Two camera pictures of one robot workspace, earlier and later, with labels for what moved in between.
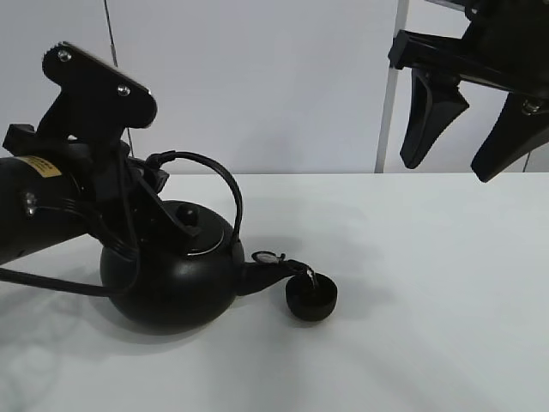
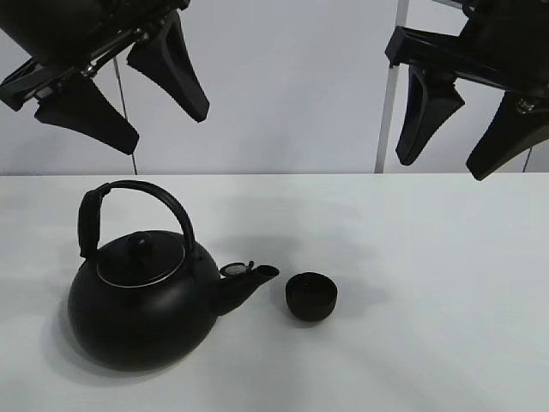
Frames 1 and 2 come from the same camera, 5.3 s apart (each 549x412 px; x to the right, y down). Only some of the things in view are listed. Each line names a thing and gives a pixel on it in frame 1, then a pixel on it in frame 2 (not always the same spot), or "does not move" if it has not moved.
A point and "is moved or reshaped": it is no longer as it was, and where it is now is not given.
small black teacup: x=311 y=297 does not move
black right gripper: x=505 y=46 does not move
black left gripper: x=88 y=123 -> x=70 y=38
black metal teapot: x=175 y=288 is moved or reshaped
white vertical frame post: x=400 y=24 does not move
